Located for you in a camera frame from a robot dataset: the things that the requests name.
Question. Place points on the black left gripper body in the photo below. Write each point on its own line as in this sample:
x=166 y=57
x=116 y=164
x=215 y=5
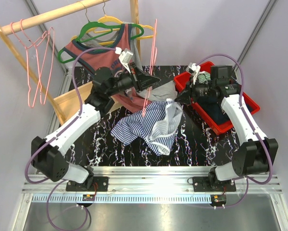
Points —
x=125 y=81

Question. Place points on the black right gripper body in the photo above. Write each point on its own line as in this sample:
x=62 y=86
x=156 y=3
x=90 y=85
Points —
x=202 y=90

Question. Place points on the navy maroon tank top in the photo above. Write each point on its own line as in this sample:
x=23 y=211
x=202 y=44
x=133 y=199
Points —
x=213 y=110

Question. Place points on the green striped tank top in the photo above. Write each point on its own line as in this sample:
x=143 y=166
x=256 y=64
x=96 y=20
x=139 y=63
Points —
x=204 y=77

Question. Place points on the salmon pink tank top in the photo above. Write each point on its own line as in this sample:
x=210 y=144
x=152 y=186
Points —
x=93 y=60

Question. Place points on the blue striped tank top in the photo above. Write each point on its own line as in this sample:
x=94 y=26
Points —
x=157 y=126

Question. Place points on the green hanger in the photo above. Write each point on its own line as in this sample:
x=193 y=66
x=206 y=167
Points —
x=96 y=29

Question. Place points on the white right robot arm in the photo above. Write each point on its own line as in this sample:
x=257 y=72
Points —
x=256 y=152

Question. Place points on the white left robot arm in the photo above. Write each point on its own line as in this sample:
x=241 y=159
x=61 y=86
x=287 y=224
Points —
x=48 y=153

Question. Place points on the grey tank top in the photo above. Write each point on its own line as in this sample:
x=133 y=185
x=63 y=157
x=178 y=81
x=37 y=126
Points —
x=160 y=93

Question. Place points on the yellow hanger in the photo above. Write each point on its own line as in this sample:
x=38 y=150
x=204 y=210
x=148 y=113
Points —
x=141 y=31

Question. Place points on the red plastic bin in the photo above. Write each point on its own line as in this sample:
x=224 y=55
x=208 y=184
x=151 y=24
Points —
x=180 y=83

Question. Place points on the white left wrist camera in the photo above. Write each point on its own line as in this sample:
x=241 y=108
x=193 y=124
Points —
x=125 y=57

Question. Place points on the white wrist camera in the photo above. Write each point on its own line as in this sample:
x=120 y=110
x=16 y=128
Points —
x=125 y=57
x=193 y=69

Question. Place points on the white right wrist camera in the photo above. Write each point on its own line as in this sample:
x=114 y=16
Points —
x=193 y=69

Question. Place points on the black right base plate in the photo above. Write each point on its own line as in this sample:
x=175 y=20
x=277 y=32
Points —
x=203 y=184

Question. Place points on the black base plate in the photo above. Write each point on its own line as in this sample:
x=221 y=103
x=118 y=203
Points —
x=96 y=183
x=203 y=184

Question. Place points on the aluminium mounting rail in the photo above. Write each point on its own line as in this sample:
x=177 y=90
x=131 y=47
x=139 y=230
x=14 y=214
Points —
x=150 y=185

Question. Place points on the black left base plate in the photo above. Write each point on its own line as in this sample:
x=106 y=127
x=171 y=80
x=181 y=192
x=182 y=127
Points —
x=96 y=183

